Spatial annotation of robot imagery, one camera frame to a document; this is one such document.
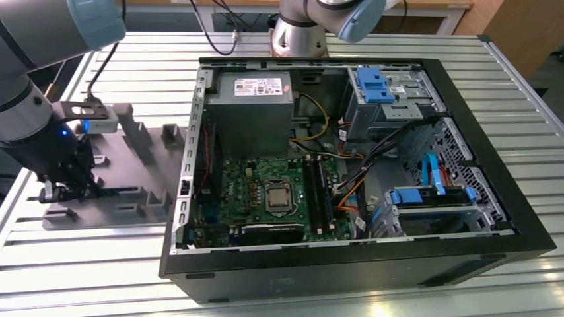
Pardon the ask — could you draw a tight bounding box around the metal disk bay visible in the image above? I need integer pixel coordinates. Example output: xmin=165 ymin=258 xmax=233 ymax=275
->
xmin=369 ymin=186 xmax=516 ymax=238

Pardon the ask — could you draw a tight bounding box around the blue flat cable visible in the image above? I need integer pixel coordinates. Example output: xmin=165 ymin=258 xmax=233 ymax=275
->
xmin=421 ymin=153 xmax=446 ymax=194

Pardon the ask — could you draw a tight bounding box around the black camera cable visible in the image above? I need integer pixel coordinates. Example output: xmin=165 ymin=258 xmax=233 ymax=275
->
xmin=85 ymin=42 xmax=122 ymax=106

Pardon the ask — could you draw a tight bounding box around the metal drive cage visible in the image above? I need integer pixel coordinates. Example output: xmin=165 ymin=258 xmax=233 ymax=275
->
xmin=342 ymin=67 xmax=445 ymax=141

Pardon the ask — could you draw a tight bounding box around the black PC case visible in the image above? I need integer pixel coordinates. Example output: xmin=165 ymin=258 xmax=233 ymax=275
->
xmin=157 ymin=56 xmax=557 ymax=304

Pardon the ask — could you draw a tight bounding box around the yellow wire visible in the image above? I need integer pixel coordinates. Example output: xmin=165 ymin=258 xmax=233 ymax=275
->
xmin=289 ymin=94 xmax=329 ymax=143

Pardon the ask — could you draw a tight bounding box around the grey wire bundle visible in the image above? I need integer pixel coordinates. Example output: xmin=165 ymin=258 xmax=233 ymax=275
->
xmin=316 ymin=150 xmax=366 ymax=159

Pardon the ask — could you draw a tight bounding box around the blue disk carrier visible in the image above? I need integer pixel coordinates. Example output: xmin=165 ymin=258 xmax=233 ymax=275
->
xmin=389 ymin=187 xmax=477 ymax=206

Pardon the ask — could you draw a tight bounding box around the orange wire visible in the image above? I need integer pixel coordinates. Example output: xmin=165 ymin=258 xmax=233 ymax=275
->
xmin=337 ymin=190 xmax=366 ymax=212

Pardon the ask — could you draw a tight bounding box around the grey power supply unit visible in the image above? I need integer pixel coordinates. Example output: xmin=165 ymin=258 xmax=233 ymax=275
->
xmin=205 ymin=71 xmax=294 ymax=159

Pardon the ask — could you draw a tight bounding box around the red black twisted wire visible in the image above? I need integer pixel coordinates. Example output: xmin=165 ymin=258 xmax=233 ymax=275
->
xmin=194 ymin=121 xmax=213 ymax=197

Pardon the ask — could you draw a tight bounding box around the black hanging cable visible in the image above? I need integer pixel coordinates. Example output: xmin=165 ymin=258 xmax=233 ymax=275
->
xmin=188 ymin=0 xmax=241 ymax=56

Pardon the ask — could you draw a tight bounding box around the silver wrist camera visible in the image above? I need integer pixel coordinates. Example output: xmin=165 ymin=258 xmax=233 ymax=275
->
xmin=74 ymin=110 xmax=120 ymax=135

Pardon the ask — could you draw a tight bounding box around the black graphics card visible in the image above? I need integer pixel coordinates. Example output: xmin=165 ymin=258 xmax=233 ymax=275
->
xmin=228 ymin=221 xmax=305 ymax=246

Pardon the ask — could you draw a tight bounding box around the grey parts rack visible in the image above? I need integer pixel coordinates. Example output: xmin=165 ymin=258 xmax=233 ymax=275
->
xmin=41 ymin=102 xmax=188 ymax=229

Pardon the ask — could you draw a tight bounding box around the blue drive carrier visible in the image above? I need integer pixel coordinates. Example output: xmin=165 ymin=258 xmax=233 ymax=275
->
xmin=357 ymin=67 xmax=396 ymax=104

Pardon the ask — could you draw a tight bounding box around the wooden cabinet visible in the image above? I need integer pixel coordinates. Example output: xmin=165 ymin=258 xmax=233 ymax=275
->
xmin=453 ymin=0 xmax=564 ymax=82

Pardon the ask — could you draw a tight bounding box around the silver CPU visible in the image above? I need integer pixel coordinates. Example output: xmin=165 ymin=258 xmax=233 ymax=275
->
xmin=262 ymin=186 xmax=294 ymax=212

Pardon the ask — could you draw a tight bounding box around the white framed desk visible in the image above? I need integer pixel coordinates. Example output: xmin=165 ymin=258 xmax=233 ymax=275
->
xmin=166 ymin=0 xmax=474 ymax=36

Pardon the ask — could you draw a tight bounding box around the black RAM slot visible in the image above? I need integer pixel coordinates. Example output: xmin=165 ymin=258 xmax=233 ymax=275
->
xmin=302 ymin=157 xmax=321 ymax=232

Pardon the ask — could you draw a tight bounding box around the green motherboard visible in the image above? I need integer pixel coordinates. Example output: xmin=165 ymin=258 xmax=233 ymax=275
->
xmin=218 ymin=157 xmax=353 ymax=244

